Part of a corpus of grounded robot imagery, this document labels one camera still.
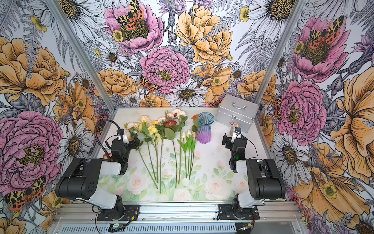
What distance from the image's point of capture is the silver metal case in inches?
39.5

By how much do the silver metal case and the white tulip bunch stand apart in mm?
261

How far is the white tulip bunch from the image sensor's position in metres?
0.94
